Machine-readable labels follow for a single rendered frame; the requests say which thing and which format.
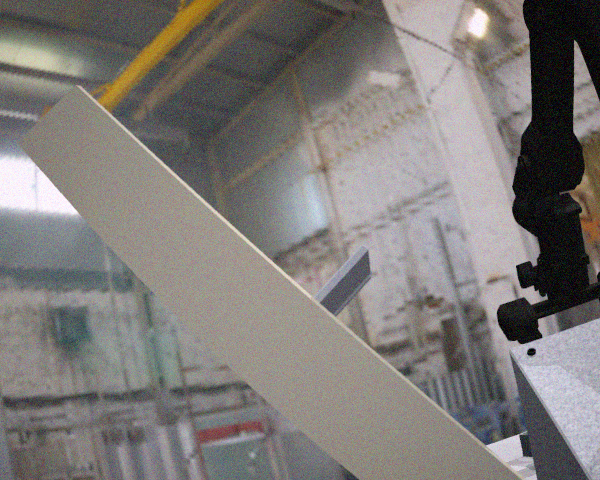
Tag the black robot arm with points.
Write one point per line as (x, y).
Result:
(551, 158)

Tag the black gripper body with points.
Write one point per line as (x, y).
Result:
(567, 286)

